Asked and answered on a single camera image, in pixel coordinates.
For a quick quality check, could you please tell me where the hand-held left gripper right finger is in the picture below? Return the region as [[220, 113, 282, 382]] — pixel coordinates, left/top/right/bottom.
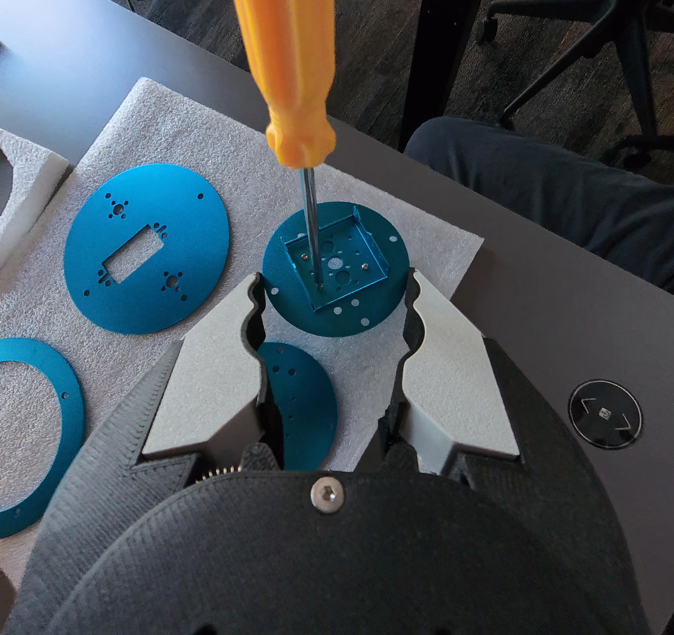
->
[[376, 268, 523, 476]]

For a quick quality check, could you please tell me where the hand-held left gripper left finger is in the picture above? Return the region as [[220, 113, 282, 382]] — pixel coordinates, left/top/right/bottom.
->
[[141, 273, 286, 471]]

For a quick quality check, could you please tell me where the small blue round metal plate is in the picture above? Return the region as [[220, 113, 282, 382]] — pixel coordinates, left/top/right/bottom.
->
[[262, 201, 410, 338]]

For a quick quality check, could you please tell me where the blue square metal bracket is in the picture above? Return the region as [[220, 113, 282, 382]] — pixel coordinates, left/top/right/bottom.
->
[[280, 205, 391, 312]]

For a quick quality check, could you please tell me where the yellow-handled screwdriver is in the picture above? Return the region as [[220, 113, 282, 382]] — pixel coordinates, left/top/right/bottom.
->
[[224, 0, 338, 290]]

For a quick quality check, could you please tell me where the dark grey desk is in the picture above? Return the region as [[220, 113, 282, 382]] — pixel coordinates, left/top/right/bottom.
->
[[0, 0, 674, 635]]

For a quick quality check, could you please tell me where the round black desk control panel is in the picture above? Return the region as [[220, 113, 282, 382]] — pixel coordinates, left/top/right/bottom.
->
[[568, 379, 643, 450]]

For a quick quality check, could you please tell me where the black desk leg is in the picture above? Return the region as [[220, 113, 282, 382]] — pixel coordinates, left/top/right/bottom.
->
[[397, 0, 493, 153]]

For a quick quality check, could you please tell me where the small blue perforated disc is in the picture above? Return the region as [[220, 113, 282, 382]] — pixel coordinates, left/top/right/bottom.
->
[[256, 341, 338, 471]]

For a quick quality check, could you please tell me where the large blue disc rectangular cutout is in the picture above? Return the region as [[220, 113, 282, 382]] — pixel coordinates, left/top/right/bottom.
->
[[63, 178, 231, 335]]

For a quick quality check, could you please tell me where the white foam sheet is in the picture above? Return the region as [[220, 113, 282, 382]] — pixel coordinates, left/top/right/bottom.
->
[[0, 77, 485, 601]]

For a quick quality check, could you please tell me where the white foam block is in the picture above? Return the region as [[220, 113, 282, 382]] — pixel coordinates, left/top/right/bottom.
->
[[0, 128, 72, 269]]

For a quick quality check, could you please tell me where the blue metal ring plate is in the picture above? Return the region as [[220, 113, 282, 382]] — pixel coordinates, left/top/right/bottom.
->
[[0, 337, 86, 539]]

